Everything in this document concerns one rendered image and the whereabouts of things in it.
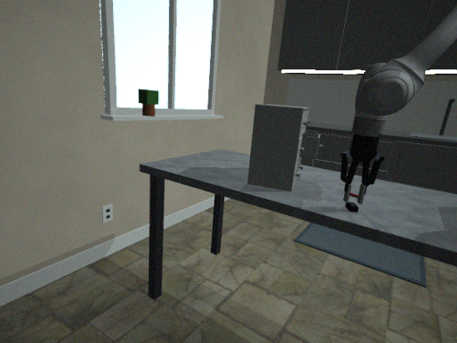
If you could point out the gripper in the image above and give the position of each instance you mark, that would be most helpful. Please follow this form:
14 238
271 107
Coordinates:
364 155

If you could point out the black nine-volt battery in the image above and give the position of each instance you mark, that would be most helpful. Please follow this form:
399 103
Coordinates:
352 207

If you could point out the small grey chest of drawers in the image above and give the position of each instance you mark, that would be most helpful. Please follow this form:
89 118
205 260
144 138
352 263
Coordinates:
275 139

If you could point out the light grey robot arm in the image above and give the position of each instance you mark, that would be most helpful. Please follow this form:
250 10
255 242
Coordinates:
387 90

